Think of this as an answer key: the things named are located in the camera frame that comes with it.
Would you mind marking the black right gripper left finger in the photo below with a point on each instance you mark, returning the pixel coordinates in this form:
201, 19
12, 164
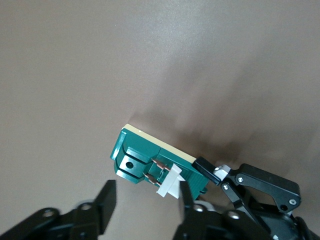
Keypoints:
85, 220

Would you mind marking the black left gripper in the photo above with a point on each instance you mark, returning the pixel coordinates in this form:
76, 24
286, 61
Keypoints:
295, 230

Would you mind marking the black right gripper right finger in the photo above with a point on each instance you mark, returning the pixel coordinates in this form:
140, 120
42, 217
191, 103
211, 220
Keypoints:
205, 225

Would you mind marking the green knife load switch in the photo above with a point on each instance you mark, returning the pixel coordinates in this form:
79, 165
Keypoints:
145, 147

